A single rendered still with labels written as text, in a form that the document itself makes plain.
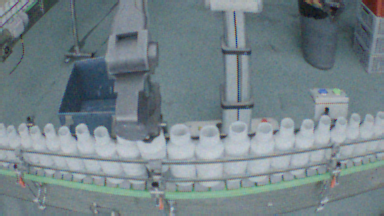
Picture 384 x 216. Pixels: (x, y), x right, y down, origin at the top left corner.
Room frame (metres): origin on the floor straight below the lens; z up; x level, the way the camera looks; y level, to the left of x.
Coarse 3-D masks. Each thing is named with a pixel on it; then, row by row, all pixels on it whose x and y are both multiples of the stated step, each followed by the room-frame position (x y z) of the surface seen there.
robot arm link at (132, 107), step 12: (156, 48) 0.53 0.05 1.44; (156, 60) 0.52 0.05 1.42; (108, 72) 0.53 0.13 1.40; (120, 72) 0.54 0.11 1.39; (132, 72) 0.53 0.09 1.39; (144, 72) 0.53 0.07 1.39; (120, 84) 0.51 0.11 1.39; (132, 84) 0.51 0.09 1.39; (144, 84) 0.51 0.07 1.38; (120, 96) 0.49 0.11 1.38; (132, 96) 0.49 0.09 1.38; (144, 96) 0.51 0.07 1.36; (120, 108) 0.47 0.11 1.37; (132, 108) 0.47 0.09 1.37; (144, 108) 0.49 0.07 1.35; (120, 120) 0.46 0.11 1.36; (132, 120) 0.46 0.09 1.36; (144, 120) 0.47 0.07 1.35; (120, 132) 0.47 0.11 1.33; (132, 132) 0.46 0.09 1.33; (144, 132) 0.46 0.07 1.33
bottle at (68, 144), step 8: (64, 128) 0.65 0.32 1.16; (64, 136) 0.62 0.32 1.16; (72, 136) 0.66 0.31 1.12; (64, 144) 0.62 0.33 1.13; (72, 144) 0.63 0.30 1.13; (64, 152) 0.61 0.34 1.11; (72, 152) 0.61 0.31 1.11; (72, 160) 0.61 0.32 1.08; (80, 160) 0.62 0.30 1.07; (72, 168) 0.61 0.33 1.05; (80, 168) 0.61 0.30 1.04; (80, 176) 0.61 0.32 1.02
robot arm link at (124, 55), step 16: (128, 0) 0.58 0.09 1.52; (144, 0) 0.59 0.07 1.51; (128, 16) 0.56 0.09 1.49; (144, 16) 0.56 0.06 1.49; (112, 32) 0.55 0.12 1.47; (128, 32) 0.54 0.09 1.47; (144, 32) 0.54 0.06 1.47; (112, 48) 0.53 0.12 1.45; (128, 48) 0.52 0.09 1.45; (144, 48) 0.52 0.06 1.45; (112, 64) 0.51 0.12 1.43; (128, 64) 0.51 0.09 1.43; (144, 64) 0.51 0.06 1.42
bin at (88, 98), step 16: (80, 64) 1.24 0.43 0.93; (96, 64) 1.24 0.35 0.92; (80, 80) 1.24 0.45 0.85; (96, 80) 1.24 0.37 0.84; (112, 80) 1.24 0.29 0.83; (64, 96) 1.05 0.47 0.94; (80, 96) 1.23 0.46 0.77; (96, 96) 1.24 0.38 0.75; (112, 96) 1.24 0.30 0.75; (64, 112) 1.01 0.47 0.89; (80, 112) 0.94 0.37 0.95; (96, 112) 0.93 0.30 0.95; (112, 112) 0.93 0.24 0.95; (96, 128) 0.93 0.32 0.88; (112, 128) 0.88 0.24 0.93
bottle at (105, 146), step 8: (104, 128) 0.64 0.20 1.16; (96, 136) 0.62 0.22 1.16; (104, 136) 0.62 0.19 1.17; (96, 144) 0.63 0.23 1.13; (104, 144) 0.61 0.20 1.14; (112, 144) 0.63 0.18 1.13; (96, 152) 0.61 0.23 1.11; (104, 152) 0.61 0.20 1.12; (112, 152) 0.61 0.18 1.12; (104, 168) 0.61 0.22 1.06; (112, 168) 0.60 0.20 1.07; (120, 168) 0.62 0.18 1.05
